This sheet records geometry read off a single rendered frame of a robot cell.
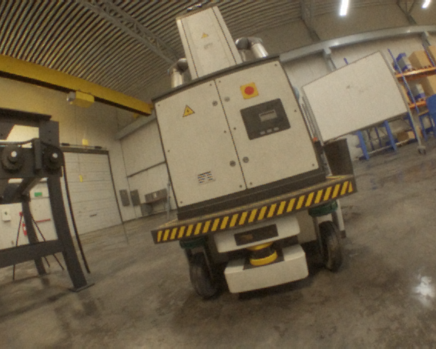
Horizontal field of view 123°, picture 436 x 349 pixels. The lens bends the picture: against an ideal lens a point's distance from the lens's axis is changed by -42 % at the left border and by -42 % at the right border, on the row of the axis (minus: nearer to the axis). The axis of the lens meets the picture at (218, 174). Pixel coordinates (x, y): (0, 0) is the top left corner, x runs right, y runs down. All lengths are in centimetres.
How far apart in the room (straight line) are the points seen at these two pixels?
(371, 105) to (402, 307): 369
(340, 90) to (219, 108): 353
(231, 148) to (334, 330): 64
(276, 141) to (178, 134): 37
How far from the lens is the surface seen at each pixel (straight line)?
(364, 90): 409
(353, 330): 54
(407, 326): 54
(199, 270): 73
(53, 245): 139
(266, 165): 70
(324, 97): 419
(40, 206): 1091
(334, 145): 310
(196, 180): 74
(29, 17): 1009
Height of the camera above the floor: 39
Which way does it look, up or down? 5 degrees up
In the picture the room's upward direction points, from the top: 15 degrees counter-clockwise
